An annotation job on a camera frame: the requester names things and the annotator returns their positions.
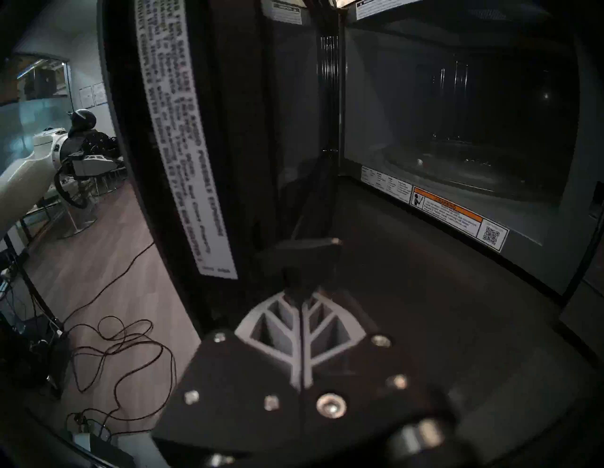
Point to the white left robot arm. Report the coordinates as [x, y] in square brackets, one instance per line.
[23, 179]

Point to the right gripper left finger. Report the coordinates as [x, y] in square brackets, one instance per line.
[226, 377]

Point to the black equipment rack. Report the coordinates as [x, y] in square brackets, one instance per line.
[33, 349]

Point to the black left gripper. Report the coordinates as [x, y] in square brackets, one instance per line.
[92, 144]

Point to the glass microwave turntable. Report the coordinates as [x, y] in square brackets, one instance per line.
[472, 174]

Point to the black glass microwave door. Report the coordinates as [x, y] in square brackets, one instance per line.
[245, 141]

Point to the white wall poster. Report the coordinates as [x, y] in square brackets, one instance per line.
[86, 97]
[100, 94]

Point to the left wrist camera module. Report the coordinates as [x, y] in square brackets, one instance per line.
[82, 120]

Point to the silver pedestal table base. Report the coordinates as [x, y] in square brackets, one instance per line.
[78, 229]

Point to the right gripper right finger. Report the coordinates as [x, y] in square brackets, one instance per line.
[368, 377]

